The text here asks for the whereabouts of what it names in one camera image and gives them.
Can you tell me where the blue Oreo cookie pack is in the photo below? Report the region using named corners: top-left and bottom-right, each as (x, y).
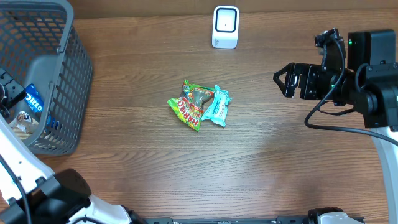
top-left (24, 83), bottom-right (60, 129)

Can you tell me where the brown clear snack bag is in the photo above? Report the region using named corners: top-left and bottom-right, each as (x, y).
top-left (9, 111), bottom-right (39, 134)

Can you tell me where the teal snack packet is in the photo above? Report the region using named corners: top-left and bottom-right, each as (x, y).
top-left (201, 85), bottom-right (232, 127)

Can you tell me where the green Haribo gummy bag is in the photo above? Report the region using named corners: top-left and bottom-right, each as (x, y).
top-left (167, 80), bottom-right (215, 131)

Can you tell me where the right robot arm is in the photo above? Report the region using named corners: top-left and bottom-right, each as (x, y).
top-left (273, 29), bottom-right (397, 223)

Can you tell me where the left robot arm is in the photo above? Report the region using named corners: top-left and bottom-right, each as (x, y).
top-left (1, 118), bottom-right (145, 223)

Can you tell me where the white barcode scanner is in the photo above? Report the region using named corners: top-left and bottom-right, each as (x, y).
top-left (211, 6), bottom-right (240, 49)

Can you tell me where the grey plastic mesh basket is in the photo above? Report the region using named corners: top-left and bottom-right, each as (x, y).
top-left (1, 1), bottom-right (94, 155)

